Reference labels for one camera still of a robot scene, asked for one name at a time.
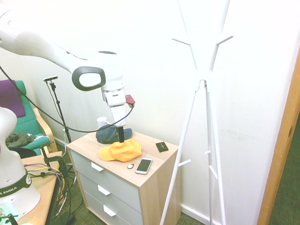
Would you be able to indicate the grey drawer front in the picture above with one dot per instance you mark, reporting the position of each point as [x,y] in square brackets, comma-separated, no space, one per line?
[89,185]
[93,206]
[117,187]

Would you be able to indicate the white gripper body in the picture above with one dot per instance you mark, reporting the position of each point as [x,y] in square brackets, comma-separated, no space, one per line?
[116,99]

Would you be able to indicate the orange smiley cap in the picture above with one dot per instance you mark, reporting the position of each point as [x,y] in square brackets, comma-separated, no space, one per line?
[124,150]

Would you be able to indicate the black stand camera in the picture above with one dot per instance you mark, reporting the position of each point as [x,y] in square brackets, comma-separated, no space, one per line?
[50,78]

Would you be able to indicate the white coat rack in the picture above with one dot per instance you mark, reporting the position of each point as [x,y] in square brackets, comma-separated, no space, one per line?
[203,72]

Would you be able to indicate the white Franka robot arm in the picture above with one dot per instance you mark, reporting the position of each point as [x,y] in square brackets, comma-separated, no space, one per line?
[47,51]

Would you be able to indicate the black wallet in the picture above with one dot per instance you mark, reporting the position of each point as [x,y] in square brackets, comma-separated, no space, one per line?
[162,147]

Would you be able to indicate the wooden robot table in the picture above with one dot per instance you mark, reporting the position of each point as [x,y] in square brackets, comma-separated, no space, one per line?
[44,194]

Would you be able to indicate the green armchair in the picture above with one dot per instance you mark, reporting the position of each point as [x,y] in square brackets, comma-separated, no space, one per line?
[30,122]

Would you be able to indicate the black tripod stand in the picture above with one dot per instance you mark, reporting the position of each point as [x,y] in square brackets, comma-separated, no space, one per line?
[61,114]

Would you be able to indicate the purple cloth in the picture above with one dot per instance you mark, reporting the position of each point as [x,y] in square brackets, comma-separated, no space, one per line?
[11,100]

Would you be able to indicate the round key fob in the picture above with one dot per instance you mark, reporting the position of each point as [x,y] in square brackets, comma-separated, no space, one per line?
[130,166]

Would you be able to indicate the white mug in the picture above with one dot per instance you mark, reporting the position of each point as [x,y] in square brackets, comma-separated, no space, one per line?
[102,122]

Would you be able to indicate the red wrist camera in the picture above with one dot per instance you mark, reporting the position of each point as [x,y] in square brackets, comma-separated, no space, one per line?
[130,99]

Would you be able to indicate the dark blue cap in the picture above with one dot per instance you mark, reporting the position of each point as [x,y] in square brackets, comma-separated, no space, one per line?
[105,136]

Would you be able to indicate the black metal clamp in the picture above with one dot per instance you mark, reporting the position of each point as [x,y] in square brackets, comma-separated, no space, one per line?
[62,164]

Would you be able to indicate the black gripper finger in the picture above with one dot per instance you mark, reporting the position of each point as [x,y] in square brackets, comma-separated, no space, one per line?
[121,134]

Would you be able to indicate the light wood dresser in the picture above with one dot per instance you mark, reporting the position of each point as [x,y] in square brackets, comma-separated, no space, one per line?
[152,187]

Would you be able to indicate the dark crumpled clothing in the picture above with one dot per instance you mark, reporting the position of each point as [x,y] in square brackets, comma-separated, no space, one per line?
[18,139]

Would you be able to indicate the white smartphone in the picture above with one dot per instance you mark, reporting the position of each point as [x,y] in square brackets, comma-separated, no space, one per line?
[143,166]

